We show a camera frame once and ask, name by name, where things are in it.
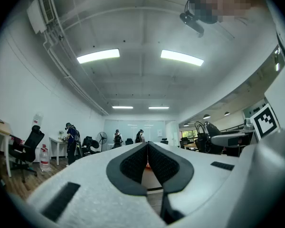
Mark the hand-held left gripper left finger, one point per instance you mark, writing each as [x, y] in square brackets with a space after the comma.
[90, 186]

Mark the white ceiling pipes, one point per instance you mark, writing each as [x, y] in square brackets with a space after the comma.
[69, 75]

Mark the black standing fan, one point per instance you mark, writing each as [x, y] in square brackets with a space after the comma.
[101, 138]

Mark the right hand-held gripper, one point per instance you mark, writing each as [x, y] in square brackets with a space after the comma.
[264, 123]

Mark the person's head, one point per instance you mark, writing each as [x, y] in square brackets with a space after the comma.
[223, 1]

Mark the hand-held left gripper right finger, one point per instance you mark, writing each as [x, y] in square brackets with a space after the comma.
[204, 174]

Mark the window with green view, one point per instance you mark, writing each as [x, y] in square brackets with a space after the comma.
[188, 135]

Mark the white wall notice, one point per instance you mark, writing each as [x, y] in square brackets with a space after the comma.
[159, 133]

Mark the white desk wooden top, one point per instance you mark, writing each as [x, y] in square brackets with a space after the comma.
[0, 127]

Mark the black head-worn camera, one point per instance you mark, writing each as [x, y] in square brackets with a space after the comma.
[192, 22]

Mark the long ceiling light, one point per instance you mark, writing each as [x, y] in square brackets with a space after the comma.
[122, 107]
[98, 55]
[158, 107]
[181, 57]

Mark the white air conditioner unit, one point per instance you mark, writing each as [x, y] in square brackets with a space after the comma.
[39, 15]

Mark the large clear water jug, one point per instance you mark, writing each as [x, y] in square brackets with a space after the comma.
[44, 159]

